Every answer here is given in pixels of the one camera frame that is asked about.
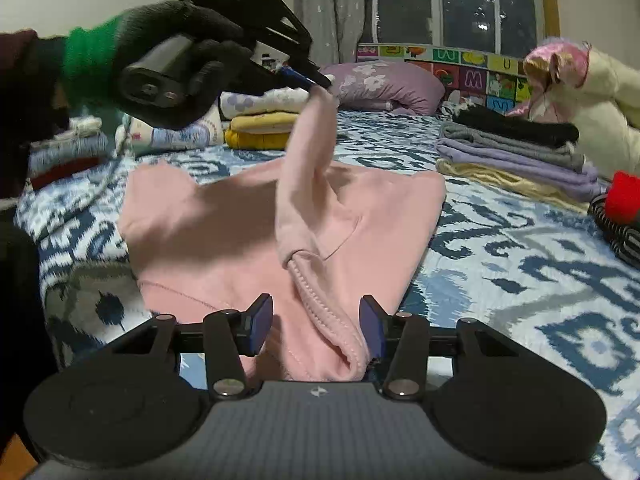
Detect black white striped garment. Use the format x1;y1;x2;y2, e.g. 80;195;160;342
586;192;640;269

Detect folded denim jeans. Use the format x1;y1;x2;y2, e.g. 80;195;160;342
27;132;116;178

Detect yellow folded garment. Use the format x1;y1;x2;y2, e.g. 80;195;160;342
224;112;301;151

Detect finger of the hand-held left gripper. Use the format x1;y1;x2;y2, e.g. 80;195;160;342
277;62;335;90

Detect white tubular frame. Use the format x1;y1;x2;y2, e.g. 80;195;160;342
371;0;502;55

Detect grey curtain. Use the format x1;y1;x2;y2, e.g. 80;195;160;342
292;0;366;66

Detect lavender folded garment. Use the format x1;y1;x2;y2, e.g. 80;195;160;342
434;140;609;202

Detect person's dark clothing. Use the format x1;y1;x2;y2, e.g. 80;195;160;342
0;200;61;466

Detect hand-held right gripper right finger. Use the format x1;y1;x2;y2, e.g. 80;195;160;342
360;295;526;402

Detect red green sweater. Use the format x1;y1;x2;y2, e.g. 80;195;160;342
604;171;640;226

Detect white floral folded garment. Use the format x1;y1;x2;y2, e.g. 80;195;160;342
220;87;312;121

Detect grey folded garment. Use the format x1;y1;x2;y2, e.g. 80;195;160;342
439;122;587;172

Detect blue patterned bedspread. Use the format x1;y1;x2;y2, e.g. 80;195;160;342
15;107;640;480

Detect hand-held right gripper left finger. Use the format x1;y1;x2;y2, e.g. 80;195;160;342
107;293;275;402

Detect cream satin quilt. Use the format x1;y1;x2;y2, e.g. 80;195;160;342
521;37;640;182

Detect black folded garment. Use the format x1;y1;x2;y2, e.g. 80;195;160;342
451;104;581;149

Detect person's left forearm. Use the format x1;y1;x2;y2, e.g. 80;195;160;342
0;15;123;201

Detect pink rabbit sweatshirt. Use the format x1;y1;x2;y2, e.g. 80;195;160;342
117;87;448;383

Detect purple floral pillow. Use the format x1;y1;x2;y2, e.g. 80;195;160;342
320;60;446;117

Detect alphabet foam mat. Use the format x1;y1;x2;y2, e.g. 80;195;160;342
356;44;533;112

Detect wooden window frame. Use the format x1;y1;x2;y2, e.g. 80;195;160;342
532;0;562;43

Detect person's left hand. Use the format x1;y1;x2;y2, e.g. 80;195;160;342
116;0;256;128

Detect cream folded garment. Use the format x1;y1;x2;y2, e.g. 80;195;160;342
434;159;592;214

